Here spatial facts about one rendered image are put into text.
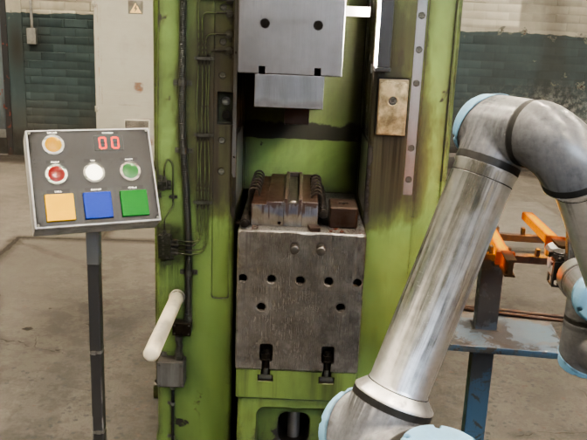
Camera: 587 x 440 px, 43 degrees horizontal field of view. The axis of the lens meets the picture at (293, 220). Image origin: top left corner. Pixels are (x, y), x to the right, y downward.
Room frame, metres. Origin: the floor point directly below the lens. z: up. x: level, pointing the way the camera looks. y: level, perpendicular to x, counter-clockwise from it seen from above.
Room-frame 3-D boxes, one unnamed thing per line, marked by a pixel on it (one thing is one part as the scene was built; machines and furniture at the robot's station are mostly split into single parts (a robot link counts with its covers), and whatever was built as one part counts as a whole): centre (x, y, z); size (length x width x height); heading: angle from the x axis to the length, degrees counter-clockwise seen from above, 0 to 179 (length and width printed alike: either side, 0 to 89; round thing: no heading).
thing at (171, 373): (2.31, 0.39, 0.36); 0.09 x 0.07 x 0.12; 90
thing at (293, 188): (2.40, 0.00, 0.99); 0.42 x 0.05 x 0.01; 0
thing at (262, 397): (2.41, -0.03, 0.23); 0.55 x 0.37 x 0.47; 0
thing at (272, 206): (2.40, 0.03, 0.96); 0.42 x 0.20 x 0.09; 0
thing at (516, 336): (2.02, -0.56, 0.68); 0.40 x 0.30 x 0.02; 84
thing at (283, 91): (2.40, 0.03, 1.32); 0.42 x 0.20 x 0.10; 0
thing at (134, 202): (2.04, 0.45, 1.01); 0.07 x 0.05 x 0.07; 115
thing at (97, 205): (2.00, 0.54, 1.01); 0.07 x 0.05 x 0.07; 115
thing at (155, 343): (2.10, 0.37, 0.62); 0.44 x 0.05 x 0.05; 0
